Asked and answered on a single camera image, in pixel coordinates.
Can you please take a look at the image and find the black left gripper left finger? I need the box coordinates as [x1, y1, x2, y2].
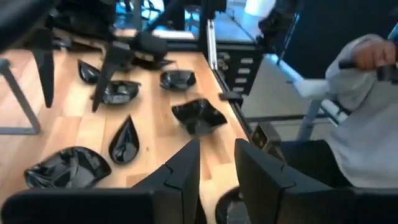
[132, 139, 201, 224]

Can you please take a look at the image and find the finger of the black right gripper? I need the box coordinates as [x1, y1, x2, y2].
[91, 41, 136, 113]
[32, 48, 56, 109]

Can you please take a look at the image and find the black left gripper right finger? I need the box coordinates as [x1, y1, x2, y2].
[234, 138, 327, 224]

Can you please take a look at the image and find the black teardrop mini plate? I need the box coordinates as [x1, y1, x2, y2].
[108, 114, 141, 165]
[77, 58, 102, 85]

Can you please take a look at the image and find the black eye-shaped mini plate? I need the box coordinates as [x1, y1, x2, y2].
[24, 146, 112, 190]
[159, 70, 197, 91]
[101, 80, 142, 105]

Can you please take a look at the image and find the black wavy square mini plate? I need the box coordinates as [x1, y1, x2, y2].
[171, 98, 228, 137]

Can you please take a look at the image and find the silver aluminium profile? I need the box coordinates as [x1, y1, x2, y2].
[206, 18, 219, 71]

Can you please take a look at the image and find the black box with white labels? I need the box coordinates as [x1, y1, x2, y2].
[216, 46, 264, 96]

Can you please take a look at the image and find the person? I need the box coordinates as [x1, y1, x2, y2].
[323, 23, 398, 189]

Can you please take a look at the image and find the person's hand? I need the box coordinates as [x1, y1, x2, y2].
[353, 39, 398, 72]

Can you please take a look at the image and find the dark partition panel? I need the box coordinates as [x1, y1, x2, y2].
[281, 0, 398, 80]

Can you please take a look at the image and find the black frame clamp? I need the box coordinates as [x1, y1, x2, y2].
[218, 91, 244, 107]

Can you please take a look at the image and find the white chair frame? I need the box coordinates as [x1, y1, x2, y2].
[266, 52, 351, 141]

